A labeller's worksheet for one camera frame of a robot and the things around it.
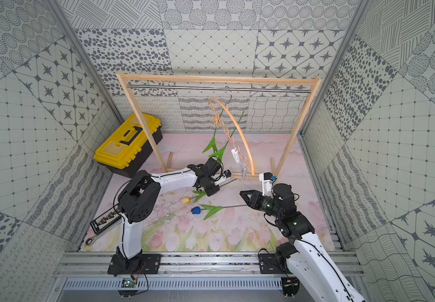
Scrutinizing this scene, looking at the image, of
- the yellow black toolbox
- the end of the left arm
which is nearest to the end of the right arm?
the end of the left arm

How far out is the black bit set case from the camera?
83cm

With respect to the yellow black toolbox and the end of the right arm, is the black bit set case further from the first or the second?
the end of the right arm

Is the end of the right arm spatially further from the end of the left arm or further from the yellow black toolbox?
the yellow black toolbox

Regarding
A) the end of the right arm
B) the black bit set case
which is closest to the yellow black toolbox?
the black bit set case
